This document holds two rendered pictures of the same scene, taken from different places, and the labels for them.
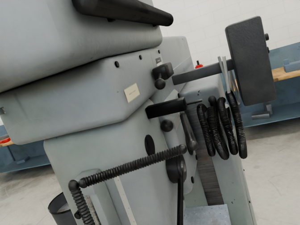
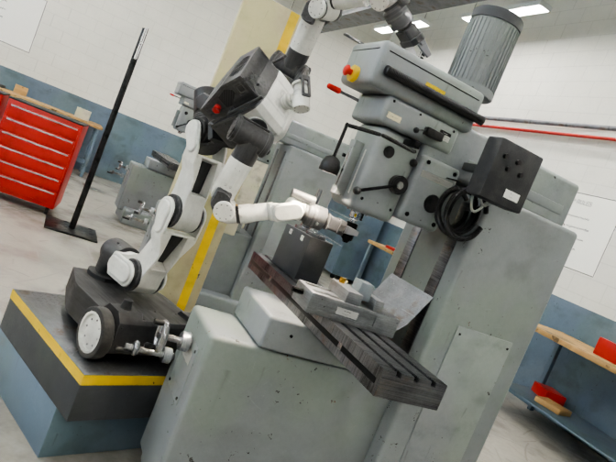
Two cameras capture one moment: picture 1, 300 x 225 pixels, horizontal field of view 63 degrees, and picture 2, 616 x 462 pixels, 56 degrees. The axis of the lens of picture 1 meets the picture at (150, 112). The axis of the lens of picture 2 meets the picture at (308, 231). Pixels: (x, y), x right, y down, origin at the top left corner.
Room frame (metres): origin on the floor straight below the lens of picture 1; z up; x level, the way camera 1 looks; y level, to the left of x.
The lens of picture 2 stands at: (-1.16, -1.34, 1.35)
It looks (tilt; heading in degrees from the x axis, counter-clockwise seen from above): 5 degrees down; 45
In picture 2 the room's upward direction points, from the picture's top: 22 degrees clockwise
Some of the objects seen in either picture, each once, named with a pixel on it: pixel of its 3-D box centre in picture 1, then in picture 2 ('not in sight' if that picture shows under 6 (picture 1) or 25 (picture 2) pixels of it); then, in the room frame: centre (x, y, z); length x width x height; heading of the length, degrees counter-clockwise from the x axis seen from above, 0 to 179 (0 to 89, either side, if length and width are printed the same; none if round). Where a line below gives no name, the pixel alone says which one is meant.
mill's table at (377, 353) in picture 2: not in sight; (324, 312); (0.49, 0.05, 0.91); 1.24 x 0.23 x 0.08; 70
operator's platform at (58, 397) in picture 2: not in sight; (104, 372); (0.20, 0.87, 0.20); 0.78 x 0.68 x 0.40; 93
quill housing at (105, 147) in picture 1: (123, 178); (374, 171); (0.52, 0.10, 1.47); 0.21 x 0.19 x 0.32; 70
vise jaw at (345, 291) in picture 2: not in sight; (345, 291); (0.38, -0.10, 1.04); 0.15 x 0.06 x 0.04; 67
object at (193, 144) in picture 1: (187, 127); (398, 143); (0.39, -0.05, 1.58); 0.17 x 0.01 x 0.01; 173
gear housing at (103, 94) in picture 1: (99, 87); (404, 124); (0.55, 0.09, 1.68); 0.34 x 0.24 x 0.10; 160
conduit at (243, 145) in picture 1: (214, 128); (455, 210); (0.70, -0.17, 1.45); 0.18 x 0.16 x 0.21; 160
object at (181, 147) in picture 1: (139, 164); (366, 130); (0.31, 0.04, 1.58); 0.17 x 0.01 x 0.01; 93
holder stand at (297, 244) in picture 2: not in sight; (302, 252); (0.61, 0.39, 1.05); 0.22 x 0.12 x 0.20; 79
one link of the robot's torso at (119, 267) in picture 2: not in sight; (137, 272); (0.20, 0.90, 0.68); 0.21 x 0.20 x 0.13; 93
